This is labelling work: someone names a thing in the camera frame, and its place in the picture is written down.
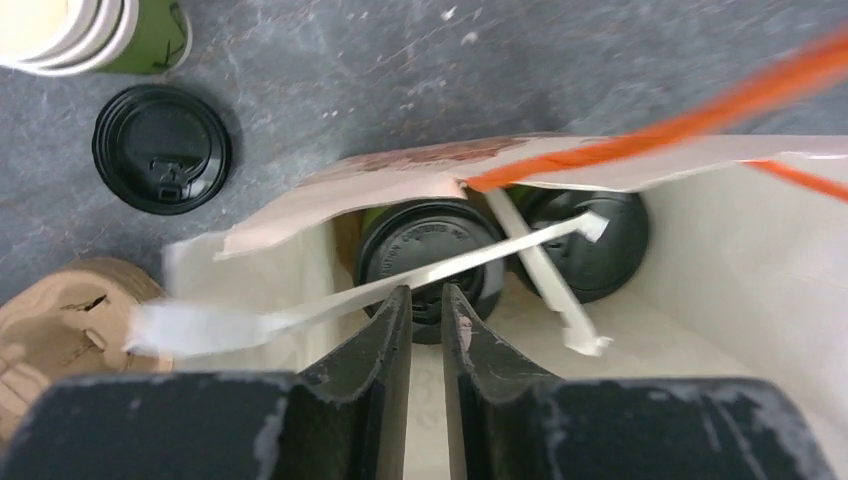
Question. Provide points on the stack of paper cups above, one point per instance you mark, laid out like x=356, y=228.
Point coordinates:
x=68, y=38

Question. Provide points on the green paper coffee cup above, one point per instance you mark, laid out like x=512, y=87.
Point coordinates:
x=371, y=215

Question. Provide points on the black plastic cup lid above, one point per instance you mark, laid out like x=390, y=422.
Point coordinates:
x=417, y=233

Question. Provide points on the stack of black lids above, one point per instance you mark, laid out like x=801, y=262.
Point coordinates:
x=161, y=149

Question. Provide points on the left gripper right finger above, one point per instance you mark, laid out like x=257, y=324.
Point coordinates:
x=510, y=418

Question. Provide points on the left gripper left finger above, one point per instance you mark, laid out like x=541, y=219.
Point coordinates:
x=343, y=417

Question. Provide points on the cardboard cup carrier tray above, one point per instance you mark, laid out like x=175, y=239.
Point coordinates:
x=72, y=321

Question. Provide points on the brown paper takeout bag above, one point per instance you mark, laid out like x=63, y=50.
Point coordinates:
x=745, y=271

